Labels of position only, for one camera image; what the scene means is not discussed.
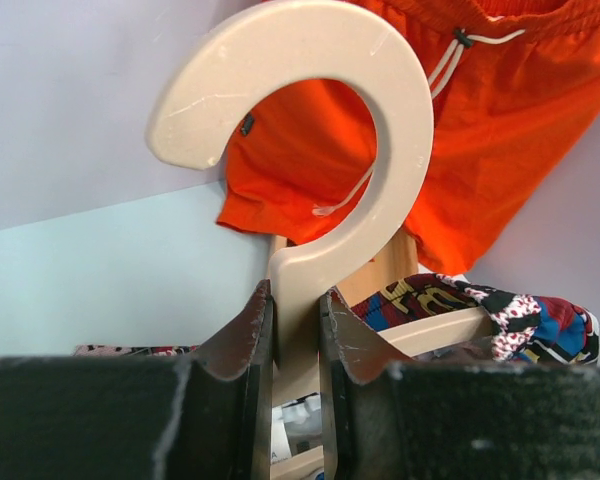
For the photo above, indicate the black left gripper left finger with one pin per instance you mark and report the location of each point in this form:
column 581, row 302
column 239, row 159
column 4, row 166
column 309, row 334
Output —
column 202, row 415

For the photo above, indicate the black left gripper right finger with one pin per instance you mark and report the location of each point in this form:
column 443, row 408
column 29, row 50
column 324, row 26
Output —
column 386, row 416

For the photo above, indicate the colourful comic print shorts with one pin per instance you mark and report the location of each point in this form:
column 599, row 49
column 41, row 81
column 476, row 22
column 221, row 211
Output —
column 522, row 327

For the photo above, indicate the orange shorts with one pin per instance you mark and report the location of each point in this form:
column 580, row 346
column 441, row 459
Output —
column 513, row 84

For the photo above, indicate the beige wooden hanger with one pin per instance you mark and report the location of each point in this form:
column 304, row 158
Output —
column 331, row 94

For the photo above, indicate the wooden clothes rack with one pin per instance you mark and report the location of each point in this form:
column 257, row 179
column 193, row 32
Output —
column 380, row 270

